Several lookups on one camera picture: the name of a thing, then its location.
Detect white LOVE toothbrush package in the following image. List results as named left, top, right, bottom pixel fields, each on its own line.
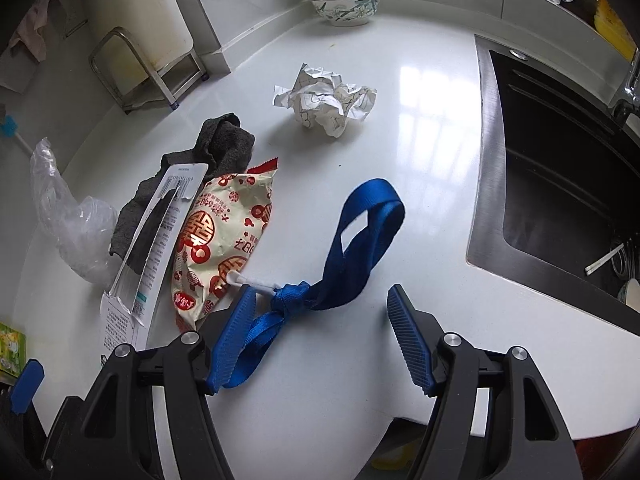
left=100, top=165, right=207, bottom=363

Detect blue strap with white clip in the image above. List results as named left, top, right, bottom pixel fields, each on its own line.
left=209, top=178, right=407, bottom=390

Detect dark grey cloth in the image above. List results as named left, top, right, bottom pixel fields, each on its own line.
left=110, top=113, right=255, bottom=274

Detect white paper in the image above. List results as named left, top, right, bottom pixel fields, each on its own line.
left=272, top=63, right=378, bottom=139

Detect black kitchen sink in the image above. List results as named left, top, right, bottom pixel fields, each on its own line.
left=466, top=37, right=639, bottom=334

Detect yellow green drink mix pouch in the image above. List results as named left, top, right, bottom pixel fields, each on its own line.
left=0, top=323, right=26, bottom=380

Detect red white snack bag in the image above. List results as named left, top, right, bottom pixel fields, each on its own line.
left=171, top=158, right=278, bottom=332

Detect clear crumpled plastic bag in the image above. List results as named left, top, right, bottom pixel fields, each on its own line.
left=30, top=139, right=119, bottom=289

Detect blue white bottle brush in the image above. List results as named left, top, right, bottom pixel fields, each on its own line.
left=0, top=115, right=34, bottom=156

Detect metal cutting board rack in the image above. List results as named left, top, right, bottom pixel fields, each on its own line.
left=88, top=26, right=209, bottom=115

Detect chrome sink faucet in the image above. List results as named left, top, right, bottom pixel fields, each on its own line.
left=608, top=49, right=640, bottom=127

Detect pink hanging rag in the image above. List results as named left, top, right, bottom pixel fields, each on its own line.
left=9, top=0, right=50, bottom=63

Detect white patterned ceramic bowl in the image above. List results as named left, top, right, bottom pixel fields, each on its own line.
left=311, top=0, right=380, bottom=27

